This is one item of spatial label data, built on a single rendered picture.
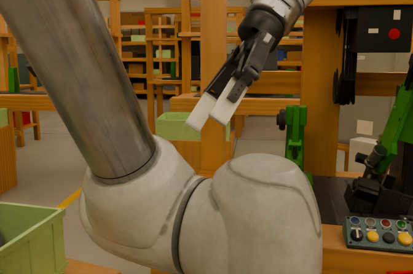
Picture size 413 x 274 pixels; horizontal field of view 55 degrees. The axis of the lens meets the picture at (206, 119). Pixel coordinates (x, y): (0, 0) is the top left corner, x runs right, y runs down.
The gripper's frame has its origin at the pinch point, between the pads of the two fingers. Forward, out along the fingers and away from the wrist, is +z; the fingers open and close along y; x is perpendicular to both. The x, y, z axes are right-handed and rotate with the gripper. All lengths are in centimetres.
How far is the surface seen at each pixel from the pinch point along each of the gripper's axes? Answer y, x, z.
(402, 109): -24, 50, -40
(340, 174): -72, 72, -31
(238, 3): -901, 97, -552
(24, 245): -36, -12, 38
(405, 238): -13, 57, -7
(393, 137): -27, 53, -33
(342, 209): -39, 57, -11
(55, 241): -45, -7, 36
